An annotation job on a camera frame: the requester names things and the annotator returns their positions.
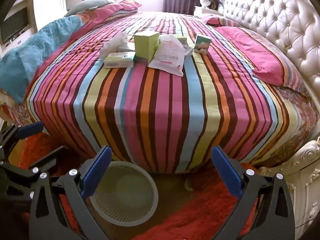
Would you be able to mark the white round bed foot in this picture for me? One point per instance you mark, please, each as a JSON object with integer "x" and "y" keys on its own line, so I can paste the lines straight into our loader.
{"x": 190, "y": 185}

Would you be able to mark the large pink striped pillow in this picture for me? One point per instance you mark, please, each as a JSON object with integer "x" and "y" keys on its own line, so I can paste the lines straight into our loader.
{"x": 250, "y": 52}

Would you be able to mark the white nightstand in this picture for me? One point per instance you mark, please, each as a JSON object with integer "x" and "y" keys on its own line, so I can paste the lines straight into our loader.
{"x": 210, "y": 11}

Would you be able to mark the white wall cabinet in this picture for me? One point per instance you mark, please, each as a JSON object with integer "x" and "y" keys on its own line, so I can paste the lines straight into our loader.
{"x": 47, "y": 2}

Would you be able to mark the green sticky note pad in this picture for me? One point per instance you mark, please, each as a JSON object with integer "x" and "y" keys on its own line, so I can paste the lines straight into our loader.
{"x": 146, "y": 47}

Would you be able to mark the cream tufted headboard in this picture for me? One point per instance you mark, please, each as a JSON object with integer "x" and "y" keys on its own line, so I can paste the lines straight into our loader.
{"x": 275, "y": 12}

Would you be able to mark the pale green small box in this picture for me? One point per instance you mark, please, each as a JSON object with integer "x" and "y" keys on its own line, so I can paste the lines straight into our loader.
{"x": 181, "y": 40}

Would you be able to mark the black television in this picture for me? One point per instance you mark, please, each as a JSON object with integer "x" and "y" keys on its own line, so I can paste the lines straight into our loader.
{"x": 13, "y": 25}

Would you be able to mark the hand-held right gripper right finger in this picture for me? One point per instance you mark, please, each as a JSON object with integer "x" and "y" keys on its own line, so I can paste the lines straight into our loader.
{"x": 225, "y": 173}

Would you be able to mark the white printed small box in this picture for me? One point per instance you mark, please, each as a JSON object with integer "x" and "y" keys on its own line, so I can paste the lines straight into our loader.
{"x": 188, "y": 50}

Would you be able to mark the white vase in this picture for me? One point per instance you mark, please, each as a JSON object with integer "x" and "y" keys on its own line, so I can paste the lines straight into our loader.
{"x": 205, "y": 2}

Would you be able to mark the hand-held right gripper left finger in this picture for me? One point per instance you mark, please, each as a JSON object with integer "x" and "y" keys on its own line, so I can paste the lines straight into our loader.
{"x": 97, "y": 171}

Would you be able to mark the white mesh waste basket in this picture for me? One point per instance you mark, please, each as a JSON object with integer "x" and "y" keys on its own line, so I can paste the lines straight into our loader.
{"x": 125, "y": 192}

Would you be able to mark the small pink striped pillow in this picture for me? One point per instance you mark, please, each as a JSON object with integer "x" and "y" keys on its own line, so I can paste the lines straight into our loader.
{"x": 217, "y": 20}

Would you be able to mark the red shaggy rug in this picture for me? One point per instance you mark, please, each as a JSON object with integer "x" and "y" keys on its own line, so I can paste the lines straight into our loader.
{"x": 190, "y": 227}

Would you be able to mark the teal picture box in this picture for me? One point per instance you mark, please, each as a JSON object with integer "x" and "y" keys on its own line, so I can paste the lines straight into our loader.
{"x": 201, "y": 45}

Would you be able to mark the blue and pink duvet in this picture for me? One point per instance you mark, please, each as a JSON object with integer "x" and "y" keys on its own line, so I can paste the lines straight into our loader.
{"x": 30, "y": 55}

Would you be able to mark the striped multicolour bedspread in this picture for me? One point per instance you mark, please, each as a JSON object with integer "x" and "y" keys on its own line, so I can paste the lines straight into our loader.
{"x": 160, "y": 117}

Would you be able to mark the grey pillow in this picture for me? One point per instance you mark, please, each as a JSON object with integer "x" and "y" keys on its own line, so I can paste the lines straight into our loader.
{"x": 87, "y": 6}

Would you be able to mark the ornate white bed frame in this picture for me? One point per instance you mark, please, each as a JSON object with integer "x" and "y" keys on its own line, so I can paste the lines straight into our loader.
{"x": 305, "y": 180}

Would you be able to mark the white tissue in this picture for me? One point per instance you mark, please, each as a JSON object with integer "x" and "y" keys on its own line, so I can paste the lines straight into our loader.
{"x": 112, "y": 45}

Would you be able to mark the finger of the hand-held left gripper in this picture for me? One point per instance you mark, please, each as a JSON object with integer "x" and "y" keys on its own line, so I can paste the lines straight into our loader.
{"x": 37, "y": 161}
{"x": 31, "y": 130}

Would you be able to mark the white paper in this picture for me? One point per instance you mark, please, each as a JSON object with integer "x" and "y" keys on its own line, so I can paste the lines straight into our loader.
{"x": 167, "y": 60}

